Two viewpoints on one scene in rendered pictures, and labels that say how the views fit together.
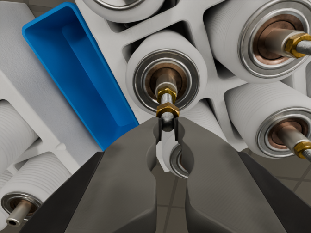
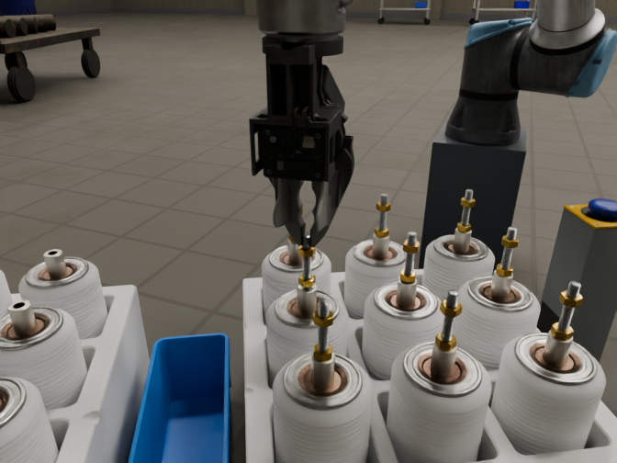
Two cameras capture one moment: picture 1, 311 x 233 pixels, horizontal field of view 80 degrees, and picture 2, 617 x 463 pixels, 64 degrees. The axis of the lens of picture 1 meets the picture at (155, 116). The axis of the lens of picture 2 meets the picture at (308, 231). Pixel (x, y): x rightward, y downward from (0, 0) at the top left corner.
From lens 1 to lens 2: 0.56 m
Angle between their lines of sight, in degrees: 91
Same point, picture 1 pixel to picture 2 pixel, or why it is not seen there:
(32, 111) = (110, 364)
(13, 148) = (66, 355)
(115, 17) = (283, 276)
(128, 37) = not seen: hidden behind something
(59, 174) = (50, 442)
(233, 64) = (371, 310)
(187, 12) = not seen: hidden behind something
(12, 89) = (117, 341)
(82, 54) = (176, 434)
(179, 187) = not seen: outside the picture
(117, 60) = (256, 342)
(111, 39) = (260, 328)
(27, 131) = (78, 378)
